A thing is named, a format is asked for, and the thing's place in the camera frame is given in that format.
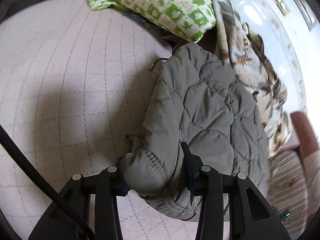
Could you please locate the beige wall switch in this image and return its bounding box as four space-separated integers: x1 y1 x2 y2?
267 0 292 15

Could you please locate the large beige wall plate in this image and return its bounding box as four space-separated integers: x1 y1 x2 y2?
286 0 314 30

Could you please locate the leaf print fleece blanket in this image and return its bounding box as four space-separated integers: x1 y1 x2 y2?
197 0 293 153

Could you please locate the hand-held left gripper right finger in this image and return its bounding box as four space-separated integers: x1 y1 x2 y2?
180 142 292 240

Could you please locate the grey quilted hooded jacket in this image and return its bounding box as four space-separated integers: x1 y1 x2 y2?
121 42 270 222

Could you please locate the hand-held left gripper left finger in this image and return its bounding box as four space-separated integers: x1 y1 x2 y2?
27 156 129 240

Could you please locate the green patterned pillow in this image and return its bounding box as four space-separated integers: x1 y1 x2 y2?
80 0 217 43

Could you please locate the brown headboard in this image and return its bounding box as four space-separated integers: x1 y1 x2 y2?
290 111 320 160

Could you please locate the black cable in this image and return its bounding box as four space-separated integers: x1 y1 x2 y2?
0 126 95 240

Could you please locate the striped beige cushion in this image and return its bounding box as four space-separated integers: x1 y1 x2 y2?
265 150 309 230

